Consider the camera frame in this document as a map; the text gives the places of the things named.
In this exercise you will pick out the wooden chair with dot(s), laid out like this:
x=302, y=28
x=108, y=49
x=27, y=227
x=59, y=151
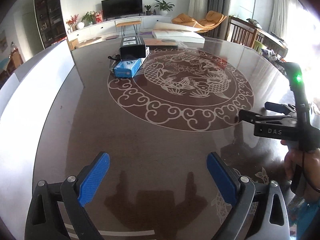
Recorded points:
x=241, y=32

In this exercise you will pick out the white flat box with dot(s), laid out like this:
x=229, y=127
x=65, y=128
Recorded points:
x=181, y=33

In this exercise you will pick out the orange lounge chair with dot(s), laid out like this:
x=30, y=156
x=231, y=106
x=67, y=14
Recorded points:
x=211, y=21

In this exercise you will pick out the wall painting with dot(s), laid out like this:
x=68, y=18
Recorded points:
x=3, y=42

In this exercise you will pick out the cardboard box on floor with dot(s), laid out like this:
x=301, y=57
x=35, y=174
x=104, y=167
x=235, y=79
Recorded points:
x=72, y=44

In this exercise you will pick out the black television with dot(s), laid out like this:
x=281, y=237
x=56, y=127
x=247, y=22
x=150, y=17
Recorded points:
x=117, y=8

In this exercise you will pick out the green potted plant left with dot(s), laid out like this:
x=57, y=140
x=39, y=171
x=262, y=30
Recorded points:
x=89, y=18

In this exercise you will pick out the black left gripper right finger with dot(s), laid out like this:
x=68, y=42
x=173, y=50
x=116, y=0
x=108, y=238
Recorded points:
x=225, y=180

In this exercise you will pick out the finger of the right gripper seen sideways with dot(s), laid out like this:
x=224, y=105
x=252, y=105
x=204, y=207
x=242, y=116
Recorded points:
x=286, y=118

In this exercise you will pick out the black glass display cabinet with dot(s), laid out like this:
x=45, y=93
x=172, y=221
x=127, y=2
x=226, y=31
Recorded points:
x=50, y=22

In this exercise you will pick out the grey curtain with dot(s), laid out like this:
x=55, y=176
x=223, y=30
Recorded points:
x=221, y=6

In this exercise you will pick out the wooden bench with metal legs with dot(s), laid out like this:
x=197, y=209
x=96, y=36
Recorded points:
x=133, y=24

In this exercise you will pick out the black box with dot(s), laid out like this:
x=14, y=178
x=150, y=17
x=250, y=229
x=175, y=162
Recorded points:
x=132, y=47

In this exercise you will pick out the white tv cabinet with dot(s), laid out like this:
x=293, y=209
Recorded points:
x=108, y=28

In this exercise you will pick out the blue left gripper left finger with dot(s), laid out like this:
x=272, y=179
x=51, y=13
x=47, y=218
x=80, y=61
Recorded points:
x=91, y=176

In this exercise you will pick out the white vase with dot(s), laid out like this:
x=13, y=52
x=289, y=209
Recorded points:
x=80, y=25

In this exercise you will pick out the blue white cream box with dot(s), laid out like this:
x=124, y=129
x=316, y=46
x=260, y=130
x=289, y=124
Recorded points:
x=128, y=68

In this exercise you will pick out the red flower bouquet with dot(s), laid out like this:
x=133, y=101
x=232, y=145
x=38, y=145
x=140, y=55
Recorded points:
x=72, y=23

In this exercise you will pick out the person's right hand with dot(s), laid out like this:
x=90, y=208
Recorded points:
x=309, y=161

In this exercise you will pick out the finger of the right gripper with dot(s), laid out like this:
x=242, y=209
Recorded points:
x=280, y=108

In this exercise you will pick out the green potted plant right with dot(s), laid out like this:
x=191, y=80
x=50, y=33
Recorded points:
x=164, y=7

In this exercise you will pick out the small potted plant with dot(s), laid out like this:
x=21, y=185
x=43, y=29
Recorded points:
x=147, y=9

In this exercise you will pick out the green potted plant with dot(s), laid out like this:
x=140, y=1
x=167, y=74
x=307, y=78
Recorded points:
x=164, y=7
x=89, y=18

